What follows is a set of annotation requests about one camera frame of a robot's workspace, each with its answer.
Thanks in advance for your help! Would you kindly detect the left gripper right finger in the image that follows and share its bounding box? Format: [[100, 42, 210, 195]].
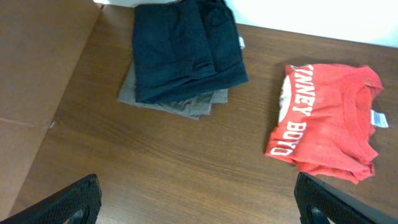
[[294, 172, 397, 224]]

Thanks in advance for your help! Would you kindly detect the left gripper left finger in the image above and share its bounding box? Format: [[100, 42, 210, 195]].
[[1, 174, 102, 224]]

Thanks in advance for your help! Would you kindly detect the red printed t-shirt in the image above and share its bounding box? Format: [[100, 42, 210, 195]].
[[265, 63, 383, 184]]

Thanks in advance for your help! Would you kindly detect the folded grey garment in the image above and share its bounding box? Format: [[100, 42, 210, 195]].
[[118, 62, 229, 120]]

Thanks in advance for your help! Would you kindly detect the folded navy garment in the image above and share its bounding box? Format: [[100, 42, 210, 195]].
[[132, 0, 248, 104]]

